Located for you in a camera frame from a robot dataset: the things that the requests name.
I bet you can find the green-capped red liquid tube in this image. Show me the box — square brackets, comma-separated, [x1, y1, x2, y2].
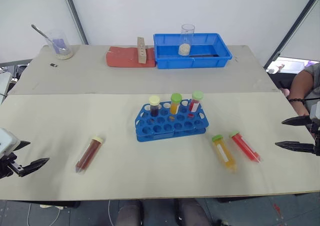
[188, 90, 204, 113]
[229, 131, 262, 164]

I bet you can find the person's hand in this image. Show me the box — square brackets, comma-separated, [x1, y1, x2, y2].
[290, 100, 312, 117]

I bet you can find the green-capped orange liquid tube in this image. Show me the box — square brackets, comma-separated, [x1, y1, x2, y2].
[169, 93, 182, 115]
[211, 134, 238, 173]

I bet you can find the metal spoon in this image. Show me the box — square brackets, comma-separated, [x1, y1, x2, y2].
[30, 24, 68, 51]

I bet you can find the tall glass beaker with sand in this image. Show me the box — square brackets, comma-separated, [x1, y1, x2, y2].
[177, 23, 196, 57]

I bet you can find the wooden block with holes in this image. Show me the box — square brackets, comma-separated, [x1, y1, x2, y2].
[136, 36, 148, 65]

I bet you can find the person's grey shirt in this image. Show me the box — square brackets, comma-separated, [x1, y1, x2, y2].
[298, 62, 320, 102]

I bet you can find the yellow-capped dark liquid tube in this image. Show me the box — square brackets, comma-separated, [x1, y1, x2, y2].
[148, 95, 161, 118]

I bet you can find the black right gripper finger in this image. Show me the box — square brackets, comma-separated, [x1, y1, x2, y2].
[274, 141, 317, 155]
[281, 115, 313, 127]

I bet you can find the grey metal frame pole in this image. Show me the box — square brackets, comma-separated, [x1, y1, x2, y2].
[60, 0, 89, 45]
[263, 0, 320, 69]

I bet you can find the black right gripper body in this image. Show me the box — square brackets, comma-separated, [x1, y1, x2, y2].
[308, 118, 320, 158]

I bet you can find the blue test tube rack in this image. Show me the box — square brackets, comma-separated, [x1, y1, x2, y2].
[134, 99, 210, 143]

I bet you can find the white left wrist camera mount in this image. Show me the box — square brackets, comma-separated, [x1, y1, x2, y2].
[0, 128, 21, 159]

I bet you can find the blue plastic bin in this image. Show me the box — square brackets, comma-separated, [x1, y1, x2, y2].
[152, 32, 233, 70]

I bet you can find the cream-capped brown liquid tube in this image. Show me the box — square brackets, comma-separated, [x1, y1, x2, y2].
[74, 136, 105, 175]

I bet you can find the white cable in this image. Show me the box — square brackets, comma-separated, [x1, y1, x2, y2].
[26, 201, 62, 226]

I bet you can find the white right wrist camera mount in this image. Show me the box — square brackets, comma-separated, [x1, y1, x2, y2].
[309, 101, 320, 121]

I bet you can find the wide glass beaker with granules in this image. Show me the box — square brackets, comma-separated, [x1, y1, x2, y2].
[46, 29, 74, 60]

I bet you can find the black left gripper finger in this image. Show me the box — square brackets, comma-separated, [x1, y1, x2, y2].
[17, 157, 51, 178]
[12, 140, 32, 152]

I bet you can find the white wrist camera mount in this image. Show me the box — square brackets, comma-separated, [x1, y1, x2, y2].
[309, 101, 320, 121]
[0, 128, 21, 159]

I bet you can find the red cloth pad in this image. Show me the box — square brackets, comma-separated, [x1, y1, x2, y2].
[105, 45, 157, 68]

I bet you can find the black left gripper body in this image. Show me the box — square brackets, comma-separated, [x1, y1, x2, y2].
[0, 152, 25, 180]

